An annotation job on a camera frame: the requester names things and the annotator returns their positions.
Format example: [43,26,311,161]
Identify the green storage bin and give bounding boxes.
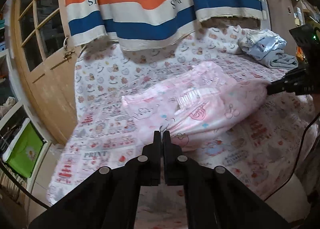
[2,118,43,178]

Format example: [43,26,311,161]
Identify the pink cartoon print pants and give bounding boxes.
[121,62,270,152]

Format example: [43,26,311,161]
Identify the white shelving unit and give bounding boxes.
[1,49,51,209]

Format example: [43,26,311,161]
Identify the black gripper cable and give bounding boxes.
[263,118,320,202]

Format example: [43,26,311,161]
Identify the wooden glass pane door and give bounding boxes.
[11,0,80,144]

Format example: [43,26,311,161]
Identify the cartoon print bed sheet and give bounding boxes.
[46,25,320,229]

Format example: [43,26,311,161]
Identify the striped hanging curtain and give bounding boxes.
[65,0,266,51]

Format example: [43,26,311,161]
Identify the pile of folded blue clothes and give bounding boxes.
[238,29,298,70]

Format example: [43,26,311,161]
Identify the wooden cabinet at right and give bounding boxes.
[267,0,305,43]

